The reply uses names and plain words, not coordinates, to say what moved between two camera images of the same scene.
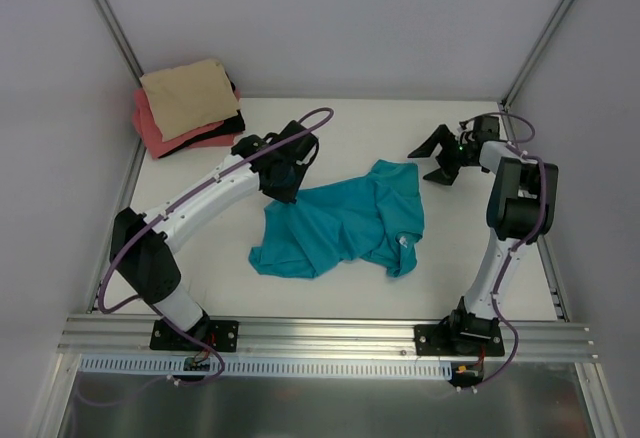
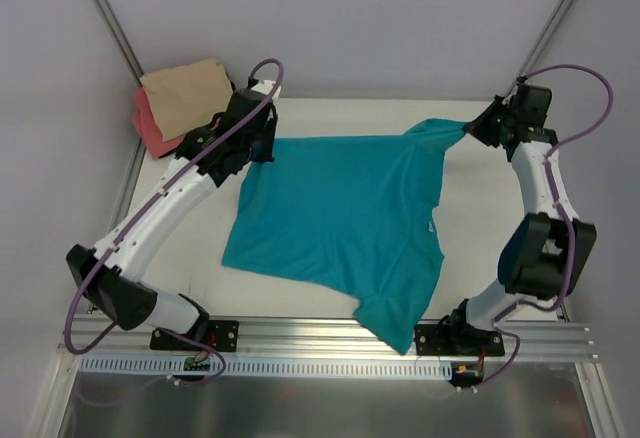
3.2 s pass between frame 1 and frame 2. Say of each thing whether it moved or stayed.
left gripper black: moved
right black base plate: stayed
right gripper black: moved
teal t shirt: moved
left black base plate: stayed
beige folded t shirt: stayed
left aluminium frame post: stayed
